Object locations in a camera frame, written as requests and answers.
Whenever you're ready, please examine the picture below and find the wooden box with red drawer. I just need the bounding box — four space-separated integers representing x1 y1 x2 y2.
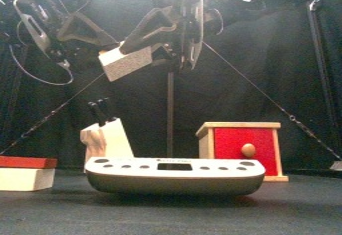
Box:
195 121 290 183

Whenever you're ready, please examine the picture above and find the white box with red lid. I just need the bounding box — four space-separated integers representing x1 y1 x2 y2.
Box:
0 155 59 193

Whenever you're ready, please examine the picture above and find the black knife handle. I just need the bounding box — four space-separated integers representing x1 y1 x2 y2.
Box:
98 97 118 123
87 100 109 128

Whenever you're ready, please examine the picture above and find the grey vertical frame pole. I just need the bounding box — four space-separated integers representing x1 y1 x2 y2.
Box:
166 68 175 159

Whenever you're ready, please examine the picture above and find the white speckled foam block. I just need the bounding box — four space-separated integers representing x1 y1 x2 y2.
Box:
98 41 155 82

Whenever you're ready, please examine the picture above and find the black metal frame post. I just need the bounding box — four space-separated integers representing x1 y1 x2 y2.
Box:
306 0 342 155

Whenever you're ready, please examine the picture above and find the thin diagonal brace wire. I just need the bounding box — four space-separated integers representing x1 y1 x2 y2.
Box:
202 41 342 162
0 72 109 156

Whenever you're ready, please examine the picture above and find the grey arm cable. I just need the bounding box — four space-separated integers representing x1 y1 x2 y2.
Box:
7 43 77 87

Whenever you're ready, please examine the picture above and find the white wooden knife block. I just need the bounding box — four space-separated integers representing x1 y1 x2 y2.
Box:
79 116 137 174

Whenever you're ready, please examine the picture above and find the white grey kitchen scale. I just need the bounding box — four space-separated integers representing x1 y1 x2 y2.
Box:
83 156 268 197

